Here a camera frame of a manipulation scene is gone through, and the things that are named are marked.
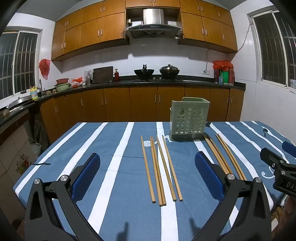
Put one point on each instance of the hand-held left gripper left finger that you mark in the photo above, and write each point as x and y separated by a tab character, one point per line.
85	176

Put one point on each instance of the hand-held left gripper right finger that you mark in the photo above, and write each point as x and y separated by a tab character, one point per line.
208	173

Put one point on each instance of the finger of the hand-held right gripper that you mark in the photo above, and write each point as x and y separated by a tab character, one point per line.
270	157
289	147

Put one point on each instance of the green perforated utensil holder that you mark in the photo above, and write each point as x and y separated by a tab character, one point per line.
189	120

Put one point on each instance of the blue striped tablecloth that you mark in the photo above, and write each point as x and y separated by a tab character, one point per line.
115	185

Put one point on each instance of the woven basket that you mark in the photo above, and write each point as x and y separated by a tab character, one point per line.
35	149

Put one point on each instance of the wooden base cabinets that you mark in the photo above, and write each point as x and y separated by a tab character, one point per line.
138	104

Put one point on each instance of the black kitchen countertop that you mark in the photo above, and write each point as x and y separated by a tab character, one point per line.
196	83

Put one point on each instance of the green box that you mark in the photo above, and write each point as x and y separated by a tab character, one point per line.
223	77

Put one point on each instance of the orange plastic bag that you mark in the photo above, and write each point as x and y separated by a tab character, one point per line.
77	82

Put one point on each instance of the red basin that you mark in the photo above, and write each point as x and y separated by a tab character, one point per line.
62	81

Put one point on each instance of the yellow detergent bottle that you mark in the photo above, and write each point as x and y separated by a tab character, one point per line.
34	92

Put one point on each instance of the metal faucet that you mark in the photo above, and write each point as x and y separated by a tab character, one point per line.
40	87

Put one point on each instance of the grey metal pan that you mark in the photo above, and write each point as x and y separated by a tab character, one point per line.
19	100

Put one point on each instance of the clear plastic bag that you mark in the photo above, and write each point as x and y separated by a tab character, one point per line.
88	75

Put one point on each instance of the dark cutting board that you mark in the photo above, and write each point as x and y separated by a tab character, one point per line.
103	74

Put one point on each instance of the red bagged bottles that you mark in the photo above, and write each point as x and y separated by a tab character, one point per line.
223	66

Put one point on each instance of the red bottle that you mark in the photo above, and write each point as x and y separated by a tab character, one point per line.
116	75

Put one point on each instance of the gas stove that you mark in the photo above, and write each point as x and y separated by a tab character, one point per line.
157	80

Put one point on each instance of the black pot with lid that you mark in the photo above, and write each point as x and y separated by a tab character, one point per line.
169	71

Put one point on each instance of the red hanging plastic bag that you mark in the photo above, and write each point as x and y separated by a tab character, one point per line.
44	68

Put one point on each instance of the black wok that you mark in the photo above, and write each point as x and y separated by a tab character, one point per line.
143	73

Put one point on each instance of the steel range hood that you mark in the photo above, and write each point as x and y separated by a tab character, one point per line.
152	17

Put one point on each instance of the barred window with white frame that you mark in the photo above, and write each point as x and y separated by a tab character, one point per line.
275	48
20	62

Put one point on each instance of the white wall socket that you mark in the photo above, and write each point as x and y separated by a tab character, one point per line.
206	72

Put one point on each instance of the wooden wall cabinets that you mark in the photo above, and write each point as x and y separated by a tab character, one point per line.
104	25

